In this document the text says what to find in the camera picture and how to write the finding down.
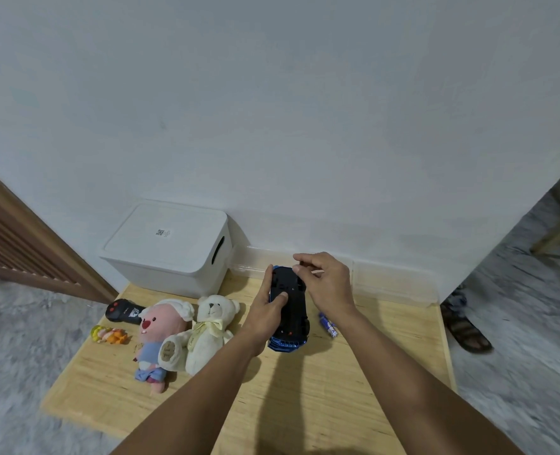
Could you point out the pink plush toy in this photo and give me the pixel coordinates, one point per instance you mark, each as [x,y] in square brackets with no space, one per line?
[159,336]

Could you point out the brown sandal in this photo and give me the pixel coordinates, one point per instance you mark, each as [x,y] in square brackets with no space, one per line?
[467,331]

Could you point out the wooden slatted door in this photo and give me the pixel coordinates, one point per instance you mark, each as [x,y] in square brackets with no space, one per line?
[28,246]

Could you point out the person's left thumb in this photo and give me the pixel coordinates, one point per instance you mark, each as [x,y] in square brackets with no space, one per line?
[280,298]

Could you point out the person's left forearm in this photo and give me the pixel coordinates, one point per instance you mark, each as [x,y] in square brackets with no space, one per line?
[204,393]

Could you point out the person's right hand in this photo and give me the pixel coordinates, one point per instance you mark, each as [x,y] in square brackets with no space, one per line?
[332,289]

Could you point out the blue toy car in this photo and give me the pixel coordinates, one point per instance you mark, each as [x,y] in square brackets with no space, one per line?
[291,322]

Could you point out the person's left hand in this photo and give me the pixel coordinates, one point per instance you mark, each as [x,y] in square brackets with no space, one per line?
[261,322]

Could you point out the blue batteries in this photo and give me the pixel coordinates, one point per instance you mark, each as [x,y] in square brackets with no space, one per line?
[328,325]

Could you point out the white teddy bear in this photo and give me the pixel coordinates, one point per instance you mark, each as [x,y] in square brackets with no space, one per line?
[208,336]

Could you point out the black remote controller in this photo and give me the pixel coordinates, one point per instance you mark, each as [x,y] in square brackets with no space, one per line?
[123,311]

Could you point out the small colourful toy figure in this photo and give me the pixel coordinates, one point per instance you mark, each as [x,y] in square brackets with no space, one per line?
[110,335]

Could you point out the white lidded storage box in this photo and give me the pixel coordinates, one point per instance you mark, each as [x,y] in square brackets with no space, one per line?
[166,251]

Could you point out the person's right thumb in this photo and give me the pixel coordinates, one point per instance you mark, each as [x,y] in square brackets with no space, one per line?
[304,271]

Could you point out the person's right forearm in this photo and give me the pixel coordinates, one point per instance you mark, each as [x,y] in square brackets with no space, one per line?
[403,388]

